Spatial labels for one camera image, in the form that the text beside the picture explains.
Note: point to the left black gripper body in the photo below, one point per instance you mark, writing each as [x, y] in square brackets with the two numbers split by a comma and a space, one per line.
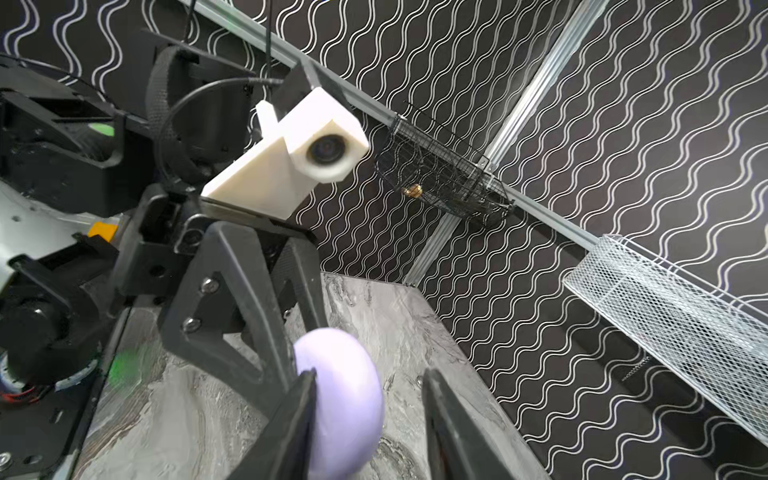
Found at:
[167, 230]

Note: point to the yellow label plate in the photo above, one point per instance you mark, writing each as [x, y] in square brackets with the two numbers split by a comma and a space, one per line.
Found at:
[106, 231]

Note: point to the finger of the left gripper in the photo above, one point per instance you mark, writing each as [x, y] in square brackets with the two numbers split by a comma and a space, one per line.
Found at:
[296, 279]
[225, 319]

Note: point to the white wire mesh basket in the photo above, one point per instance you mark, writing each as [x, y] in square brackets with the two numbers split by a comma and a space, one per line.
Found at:
[713, 341]

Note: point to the brass fitting in basket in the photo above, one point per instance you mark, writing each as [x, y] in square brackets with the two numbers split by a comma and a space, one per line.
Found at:
[414, 191]

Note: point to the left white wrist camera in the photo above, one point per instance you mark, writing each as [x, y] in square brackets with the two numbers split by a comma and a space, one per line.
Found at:
[319, 141]

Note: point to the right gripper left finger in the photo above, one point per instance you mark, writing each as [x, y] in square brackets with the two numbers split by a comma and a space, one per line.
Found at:
[283, 449]

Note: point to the purple round charging case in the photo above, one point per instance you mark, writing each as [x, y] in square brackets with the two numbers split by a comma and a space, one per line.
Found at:
[350, 406]

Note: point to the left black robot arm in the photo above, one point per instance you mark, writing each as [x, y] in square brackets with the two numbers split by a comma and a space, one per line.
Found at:
[81, 156]

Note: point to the black wire basket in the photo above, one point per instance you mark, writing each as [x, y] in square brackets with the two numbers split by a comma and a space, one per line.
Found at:
[451, 171]

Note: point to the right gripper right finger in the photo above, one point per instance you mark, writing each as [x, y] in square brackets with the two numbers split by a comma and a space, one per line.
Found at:
[456, 448]

